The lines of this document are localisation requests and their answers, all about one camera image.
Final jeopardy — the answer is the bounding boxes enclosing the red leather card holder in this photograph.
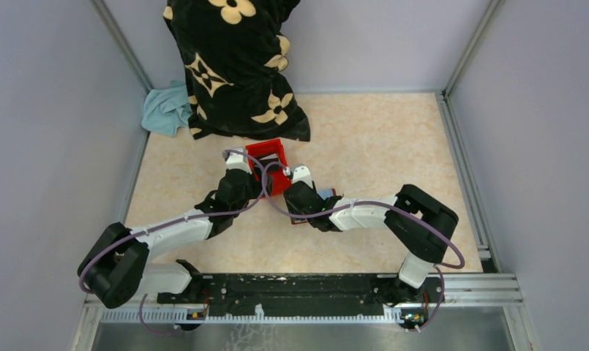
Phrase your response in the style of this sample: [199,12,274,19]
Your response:
[290,188,337,225]

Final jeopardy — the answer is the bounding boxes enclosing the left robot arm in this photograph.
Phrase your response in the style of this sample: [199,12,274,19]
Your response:
[78,169,262,309]

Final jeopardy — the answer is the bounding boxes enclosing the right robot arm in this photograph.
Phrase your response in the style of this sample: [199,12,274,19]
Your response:
[283,181,459,301]

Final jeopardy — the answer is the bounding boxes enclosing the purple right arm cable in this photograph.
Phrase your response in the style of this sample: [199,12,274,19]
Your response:
[260,162,466,332]

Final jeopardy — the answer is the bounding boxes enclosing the light blue cloth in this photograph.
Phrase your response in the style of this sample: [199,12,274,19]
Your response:
[140,80,191,137]

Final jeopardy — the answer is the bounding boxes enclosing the black VIP credit card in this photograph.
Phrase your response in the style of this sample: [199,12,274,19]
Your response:
[257,153,279,168]

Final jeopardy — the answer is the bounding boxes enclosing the red plastic bin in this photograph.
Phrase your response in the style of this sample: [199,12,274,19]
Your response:
[244,139,291,197]

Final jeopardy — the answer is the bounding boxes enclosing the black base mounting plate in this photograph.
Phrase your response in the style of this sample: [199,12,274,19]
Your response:
[157,273,441,305]

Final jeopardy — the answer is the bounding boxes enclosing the aluminium frame rail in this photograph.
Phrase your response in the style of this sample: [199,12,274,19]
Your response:
[87,273,523,328]

